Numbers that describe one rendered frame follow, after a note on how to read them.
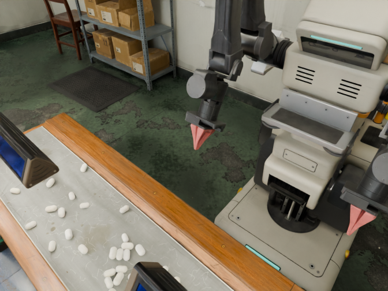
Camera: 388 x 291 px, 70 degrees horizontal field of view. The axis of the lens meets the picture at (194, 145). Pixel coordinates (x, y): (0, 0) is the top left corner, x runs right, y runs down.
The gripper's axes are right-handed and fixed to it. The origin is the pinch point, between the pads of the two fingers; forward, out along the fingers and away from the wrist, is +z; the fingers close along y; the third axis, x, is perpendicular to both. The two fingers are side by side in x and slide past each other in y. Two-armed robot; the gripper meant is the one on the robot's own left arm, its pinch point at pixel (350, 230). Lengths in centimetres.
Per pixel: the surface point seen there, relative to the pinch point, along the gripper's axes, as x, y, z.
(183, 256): -3.6, -33.1, 31.1
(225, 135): 150, -104, 35
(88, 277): -23, -50, 41
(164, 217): 0, -46, 27
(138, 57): 152, -231, 1
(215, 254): -0.1, -25.6, 26.4
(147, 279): -38.5, -21.7, 7.4
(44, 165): -34, -60, 9
